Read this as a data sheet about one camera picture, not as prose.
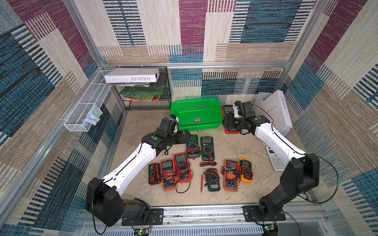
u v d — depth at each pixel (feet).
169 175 2.73
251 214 2.41
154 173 2.74
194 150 3.08
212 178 2.68
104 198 1.28
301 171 1.45
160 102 3.89
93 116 2.22
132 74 2.63
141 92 3.08
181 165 2.79
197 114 3.78
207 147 3.16
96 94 2.70
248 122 2.02
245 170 2.79
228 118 2.56
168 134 2.01
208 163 2.93
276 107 3.06
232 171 2.72
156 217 2.40
